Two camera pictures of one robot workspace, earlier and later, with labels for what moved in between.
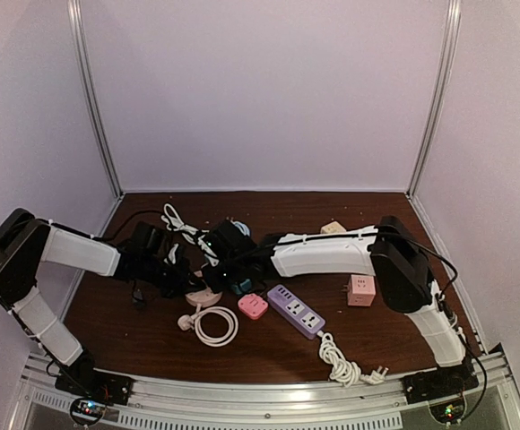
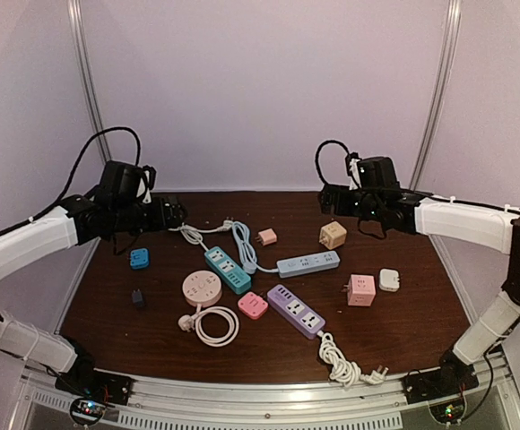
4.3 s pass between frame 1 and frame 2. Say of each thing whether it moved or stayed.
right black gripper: moved
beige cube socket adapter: stayed
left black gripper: moved
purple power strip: stayed
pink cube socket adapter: stayed
